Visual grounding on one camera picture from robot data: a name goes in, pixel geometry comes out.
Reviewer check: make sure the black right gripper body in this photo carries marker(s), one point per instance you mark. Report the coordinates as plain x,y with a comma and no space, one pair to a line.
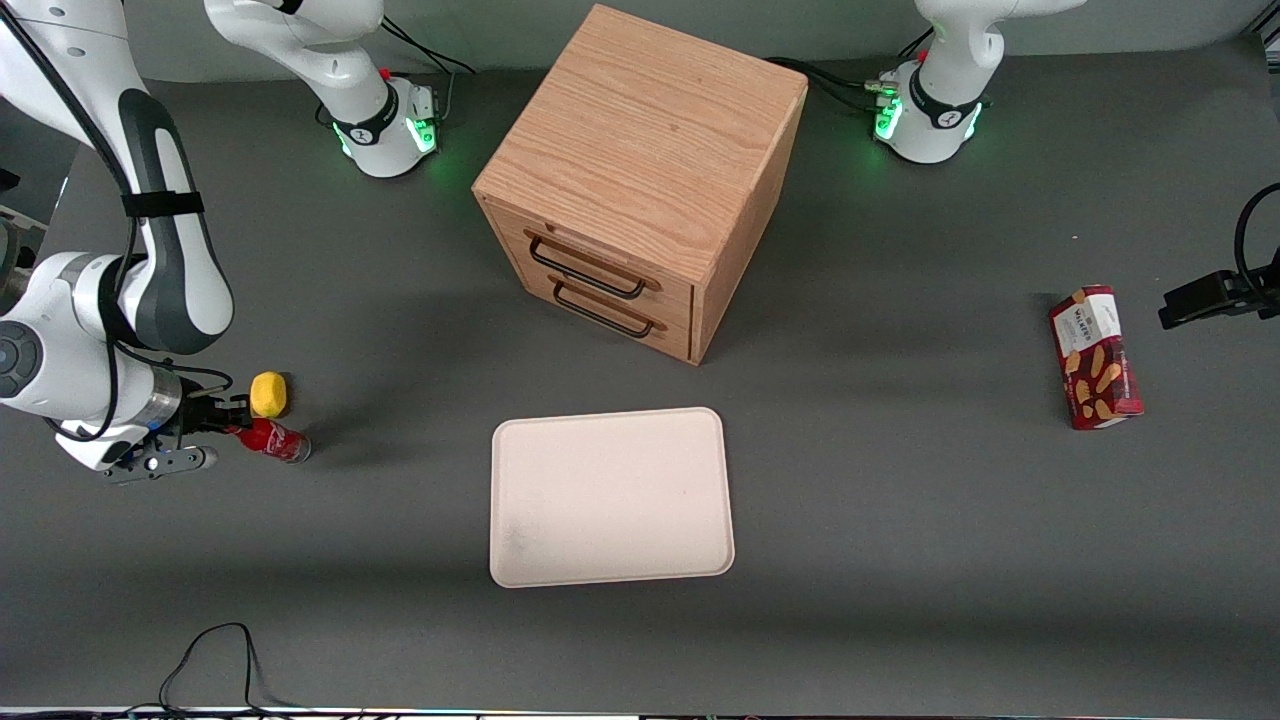
203,412

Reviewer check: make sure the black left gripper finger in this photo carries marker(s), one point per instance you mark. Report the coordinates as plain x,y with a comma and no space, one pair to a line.
1205,287
1195,312

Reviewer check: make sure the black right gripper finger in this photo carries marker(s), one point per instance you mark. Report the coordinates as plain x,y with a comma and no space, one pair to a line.
230,433
232,406

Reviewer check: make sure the red coke bottle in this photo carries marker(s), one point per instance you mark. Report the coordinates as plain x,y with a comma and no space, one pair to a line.
275,439

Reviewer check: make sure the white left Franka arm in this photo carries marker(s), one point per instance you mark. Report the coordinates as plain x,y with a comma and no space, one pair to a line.
945,90

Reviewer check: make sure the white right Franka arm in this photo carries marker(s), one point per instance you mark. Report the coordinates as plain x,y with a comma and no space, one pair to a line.
170,260

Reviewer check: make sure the beige plastic tray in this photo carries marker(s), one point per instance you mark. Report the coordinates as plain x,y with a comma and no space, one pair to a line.
610,497

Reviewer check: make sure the yellow lemon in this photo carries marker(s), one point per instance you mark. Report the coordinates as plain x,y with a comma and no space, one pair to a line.
268,394

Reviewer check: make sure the red shortbread cookie box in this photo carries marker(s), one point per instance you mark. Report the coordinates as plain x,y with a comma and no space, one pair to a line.
1097,360

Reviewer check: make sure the grey background equipment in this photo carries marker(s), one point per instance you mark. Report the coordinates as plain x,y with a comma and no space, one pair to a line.
15,240

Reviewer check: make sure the wooden drawer front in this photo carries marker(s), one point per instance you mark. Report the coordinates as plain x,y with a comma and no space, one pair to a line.
530,288
510,235

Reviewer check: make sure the wooden drawer cabinet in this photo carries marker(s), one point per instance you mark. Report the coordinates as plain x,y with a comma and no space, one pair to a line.
640,130

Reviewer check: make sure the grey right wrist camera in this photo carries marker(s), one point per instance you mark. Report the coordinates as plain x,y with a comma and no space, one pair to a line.
160,464

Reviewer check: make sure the aluminium frame rail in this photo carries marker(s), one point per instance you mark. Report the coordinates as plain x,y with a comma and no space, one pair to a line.
1265,35

